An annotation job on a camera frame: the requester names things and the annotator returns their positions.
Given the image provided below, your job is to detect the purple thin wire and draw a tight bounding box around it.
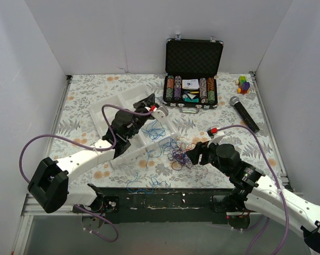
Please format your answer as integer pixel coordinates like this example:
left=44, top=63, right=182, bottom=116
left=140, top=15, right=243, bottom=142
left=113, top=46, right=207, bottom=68
left=167, top=140, right=195, bottom=171

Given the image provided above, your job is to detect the blue thin wire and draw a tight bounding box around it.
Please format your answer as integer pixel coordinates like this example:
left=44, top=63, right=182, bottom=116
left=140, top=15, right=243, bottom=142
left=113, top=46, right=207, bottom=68
left=126, top=119, right=180, bottom=194

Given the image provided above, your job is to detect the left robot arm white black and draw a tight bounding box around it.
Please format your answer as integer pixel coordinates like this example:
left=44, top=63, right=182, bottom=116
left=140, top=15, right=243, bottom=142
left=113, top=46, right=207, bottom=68
left=28, top=94, right=159, bottom=214

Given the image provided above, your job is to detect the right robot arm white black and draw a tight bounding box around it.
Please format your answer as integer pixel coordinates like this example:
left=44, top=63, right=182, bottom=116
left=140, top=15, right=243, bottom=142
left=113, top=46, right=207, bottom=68
left=187, top=142, right=320, bottom=254

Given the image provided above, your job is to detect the white plastic compartment tray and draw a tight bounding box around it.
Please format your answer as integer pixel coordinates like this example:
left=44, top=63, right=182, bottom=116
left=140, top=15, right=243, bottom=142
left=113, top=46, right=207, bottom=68
left=89, top=85, right=180, bottom=168

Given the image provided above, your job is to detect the floral patterned table mat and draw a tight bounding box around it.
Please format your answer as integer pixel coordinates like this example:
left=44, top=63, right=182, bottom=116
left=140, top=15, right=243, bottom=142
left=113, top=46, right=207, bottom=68
left=40, top=73, right=285, bottom=189

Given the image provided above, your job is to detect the black poker chip case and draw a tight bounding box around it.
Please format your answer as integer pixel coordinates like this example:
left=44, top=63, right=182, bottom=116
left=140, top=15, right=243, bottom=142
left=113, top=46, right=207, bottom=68
left=162, top=35, right=224, bottom=114

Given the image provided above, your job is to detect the black handheld microphone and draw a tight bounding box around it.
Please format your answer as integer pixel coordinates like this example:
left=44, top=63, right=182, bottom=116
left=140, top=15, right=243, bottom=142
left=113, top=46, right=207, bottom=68
left=230, top=96, right=260, bottom=133

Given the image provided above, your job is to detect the colourful toy block train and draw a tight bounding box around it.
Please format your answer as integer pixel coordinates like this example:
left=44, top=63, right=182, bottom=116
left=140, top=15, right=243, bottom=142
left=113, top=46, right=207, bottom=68
left=236, top=76, right=250, bottom=95

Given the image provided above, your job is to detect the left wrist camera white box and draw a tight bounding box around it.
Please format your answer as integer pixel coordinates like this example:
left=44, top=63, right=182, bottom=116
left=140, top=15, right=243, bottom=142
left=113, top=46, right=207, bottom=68
left=151, top=106, right=169, bottom=123

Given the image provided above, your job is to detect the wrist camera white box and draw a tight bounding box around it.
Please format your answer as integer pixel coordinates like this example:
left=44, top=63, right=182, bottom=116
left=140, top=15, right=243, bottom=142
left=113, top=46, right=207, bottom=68
left=207, top=127, right=225, bottom=147
left=151, top=106, right=169, bottom=123

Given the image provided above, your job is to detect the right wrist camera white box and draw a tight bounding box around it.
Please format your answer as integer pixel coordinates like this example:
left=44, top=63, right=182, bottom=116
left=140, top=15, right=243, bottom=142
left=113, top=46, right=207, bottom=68
left=207, top=127, right=225, bottom=147

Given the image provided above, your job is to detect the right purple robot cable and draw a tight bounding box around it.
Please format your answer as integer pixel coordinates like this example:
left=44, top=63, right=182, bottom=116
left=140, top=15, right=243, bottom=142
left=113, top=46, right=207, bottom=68
left=217, top=124, right=290, bottom=255

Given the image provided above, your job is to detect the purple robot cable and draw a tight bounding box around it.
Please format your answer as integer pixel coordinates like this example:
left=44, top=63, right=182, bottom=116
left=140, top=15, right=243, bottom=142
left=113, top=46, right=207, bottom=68
left=19, top=104, right=157, bottom=243
left=217, top=124, right=290, bottom=255

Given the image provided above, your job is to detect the black metal base plate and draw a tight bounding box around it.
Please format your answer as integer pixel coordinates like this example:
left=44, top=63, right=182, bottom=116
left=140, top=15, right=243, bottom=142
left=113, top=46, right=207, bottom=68
left=72, top=187, right=261, bottom=225

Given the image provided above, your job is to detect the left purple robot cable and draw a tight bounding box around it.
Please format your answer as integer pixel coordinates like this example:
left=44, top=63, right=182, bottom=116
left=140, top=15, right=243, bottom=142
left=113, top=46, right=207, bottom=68
left=19, top=104, right=157, bottom=243

